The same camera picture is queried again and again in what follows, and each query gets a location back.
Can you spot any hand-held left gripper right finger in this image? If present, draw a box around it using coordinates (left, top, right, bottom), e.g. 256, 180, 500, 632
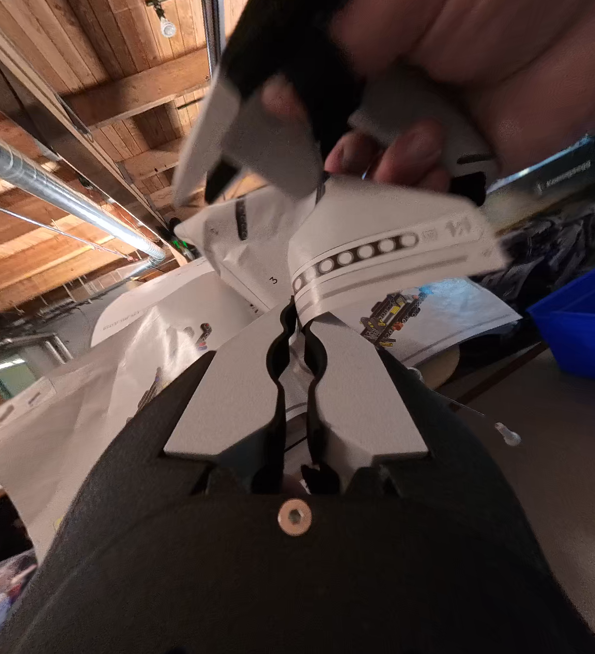
302, 313, 430, 495

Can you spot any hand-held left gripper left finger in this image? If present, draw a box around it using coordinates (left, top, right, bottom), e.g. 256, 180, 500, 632
163, 296, 298, 494

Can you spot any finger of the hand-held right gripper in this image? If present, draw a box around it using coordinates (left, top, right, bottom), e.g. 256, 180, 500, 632
204, 97, 325, 204
171, 69, 243, 206

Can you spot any lego instruction booklet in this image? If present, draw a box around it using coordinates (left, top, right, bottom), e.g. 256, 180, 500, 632
0, 174, 523, 563

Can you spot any black lego box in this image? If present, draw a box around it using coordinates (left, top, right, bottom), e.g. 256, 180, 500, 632
474, 134, 595, 312

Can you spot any person's right hand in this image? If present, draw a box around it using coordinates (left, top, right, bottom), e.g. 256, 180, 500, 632
323, 0, 595, 194

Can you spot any round wooden stand tray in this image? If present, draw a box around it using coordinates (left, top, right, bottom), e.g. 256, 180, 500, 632
407, 345, 463, 390

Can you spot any blue plastic bin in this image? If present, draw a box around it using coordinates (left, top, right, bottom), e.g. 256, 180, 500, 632
527, 250, 595, 385

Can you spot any silver ventilation duct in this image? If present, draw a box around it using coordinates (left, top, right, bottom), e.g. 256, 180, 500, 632
0, 120, 168, 266

